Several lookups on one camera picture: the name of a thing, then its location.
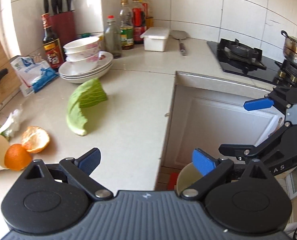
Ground black gas stove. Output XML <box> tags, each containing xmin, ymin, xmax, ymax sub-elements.
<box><xmin>207</xmin><ymin>38</ymin><xmax>297</xmax><ymax>88</ymax></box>

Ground green cabbage leaf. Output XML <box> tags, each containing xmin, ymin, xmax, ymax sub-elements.
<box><xmin>66</xmin><ymin>77</ymin><xmax>109</xmax><ymax>137</ymax></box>

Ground clear bottle with red cap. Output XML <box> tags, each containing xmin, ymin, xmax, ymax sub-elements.
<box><xmin>104</xmin><ymin>15</ymin><xmax>123</xmax><ymax>59</ymax></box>

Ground white trash bin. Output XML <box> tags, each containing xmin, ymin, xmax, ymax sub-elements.
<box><xmin>176</xmin><ymin>162</ymin><xmax>204</xmax><ymax>197</ymax></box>

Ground white cabinet door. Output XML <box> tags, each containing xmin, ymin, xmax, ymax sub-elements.
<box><xmin>163</xmin><ymin>87</ymin><xmax>287</xmax><ymax>171</ymax></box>

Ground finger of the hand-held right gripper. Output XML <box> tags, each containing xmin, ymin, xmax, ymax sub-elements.
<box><xmin>244</xmin><ymin>86</ymin><xmax>292</xmax><ymax>116</ymax></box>
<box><xmin>218</xmin><ymin>123</ymin><xmax>289</xmax><ymax>162</ymax></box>

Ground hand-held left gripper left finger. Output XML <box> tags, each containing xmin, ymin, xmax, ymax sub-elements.
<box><xmin>25</xmin><ymin>147</ymin><xmax>114</xmax><ymax>201</ymax></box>

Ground black burner grate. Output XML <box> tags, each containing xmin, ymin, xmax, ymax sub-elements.
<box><xmin>218</xmin><ymin>38</ymin><xmax>268</xmax><ymax>71</ymax></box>
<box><xmin>275</xmin><ymin>59</ymin><xmax>297</xmax><ymax>86</ymax></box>

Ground crumpled white tissue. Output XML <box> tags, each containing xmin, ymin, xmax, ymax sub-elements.
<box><xmin>0</xmin><ymin>109</ymin><xmax>24</xmax><ymax>141</ymax></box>

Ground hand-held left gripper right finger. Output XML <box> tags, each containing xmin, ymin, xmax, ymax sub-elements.
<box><xmin>180</xmin><ymin>148</ymin><xmax>274</xmax><ymax>198</ymax></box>

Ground red floor mat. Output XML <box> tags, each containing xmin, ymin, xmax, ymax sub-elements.
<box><xmin>167</xmin><ymin>172</ymin><xmax>180</xmax><ymax>193</ymax></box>

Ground metal spatula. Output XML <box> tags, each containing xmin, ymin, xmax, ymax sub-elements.
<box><xmin>172</xmin><ymin>29</ymin><xmax>190</xmax><ymax>56</ymax></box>

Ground dark red knife block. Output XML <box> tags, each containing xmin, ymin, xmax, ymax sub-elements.
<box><xmin>50</xmin><ymin>10</ymin><xmax>76</xmax><ymax>53</ymax></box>

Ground white plastic lidded box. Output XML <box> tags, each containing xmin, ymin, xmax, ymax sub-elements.
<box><xmin>140</xmin><ymin>27</ymin><xmax>171</xmax><ymax>52</ymax></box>

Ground dark vinegar bottle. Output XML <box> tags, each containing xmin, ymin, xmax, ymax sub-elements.
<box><xmin>41</xmin><ymin>13</ymin><xmax>65</xmax><ymax>72</ymax></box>

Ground oil bottle with green-yellow label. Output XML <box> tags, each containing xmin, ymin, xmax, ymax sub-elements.
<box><xmin>119</xmin><ymin>0</ymin><xmax>134</xmax><ymax>51</ymax></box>

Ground white floral plate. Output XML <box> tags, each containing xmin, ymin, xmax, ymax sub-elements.
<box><xmin>59</xmin><ymin>64</ymin><xmax>113</xmax><ymax>81</ymax></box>
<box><xmin>58</xmin><ymin>51</ymin><xmax>114</xmax><ymax>77</ymax></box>
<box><xmin>61</xmin><ymin>70</ymin><xmax>111</xmax><ymax>84</ymax></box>

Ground rounded orange peel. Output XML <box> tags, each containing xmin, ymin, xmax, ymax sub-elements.
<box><xmin>4</xmin><ymin>143</ymin><xmax>33</xmax><ymax>172</ymax></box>

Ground white and blue salt bag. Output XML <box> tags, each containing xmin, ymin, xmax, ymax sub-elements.
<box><xmin>10</xmin><ymin>56</ymin><xmax>60</xmax><ymax>97</ymax></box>

